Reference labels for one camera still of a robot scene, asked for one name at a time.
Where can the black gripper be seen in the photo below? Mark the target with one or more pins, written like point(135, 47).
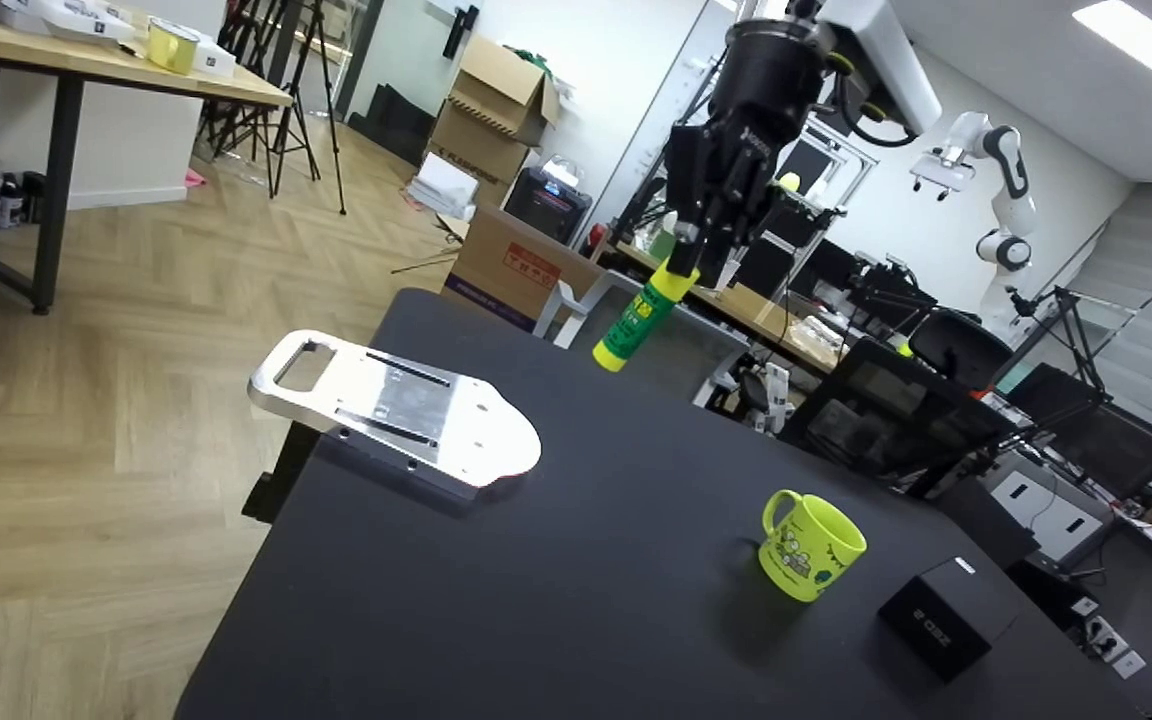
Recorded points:
point(720, 168)

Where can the green yellow glue stick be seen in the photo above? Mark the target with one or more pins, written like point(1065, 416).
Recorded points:
point(642, 317)

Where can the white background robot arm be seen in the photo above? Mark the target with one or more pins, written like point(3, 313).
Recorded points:
point(971, 149)

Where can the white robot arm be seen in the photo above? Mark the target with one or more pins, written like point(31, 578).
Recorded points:
point(845, 58)

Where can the yellow-green mug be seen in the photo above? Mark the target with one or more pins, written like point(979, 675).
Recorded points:
point(804, 547)

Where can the brown cardboard box with print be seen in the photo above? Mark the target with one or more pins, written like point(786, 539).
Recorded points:
point(509, 270)

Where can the black monitor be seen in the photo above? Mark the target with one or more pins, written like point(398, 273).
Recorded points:
point(894, 421)

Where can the black box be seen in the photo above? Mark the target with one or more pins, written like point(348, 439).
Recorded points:
point(951, 619)

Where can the wooden desk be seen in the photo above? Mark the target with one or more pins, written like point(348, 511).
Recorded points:
point(74, 71)

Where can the black camera tripod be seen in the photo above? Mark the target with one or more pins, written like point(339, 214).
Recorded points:
point(272, 42)

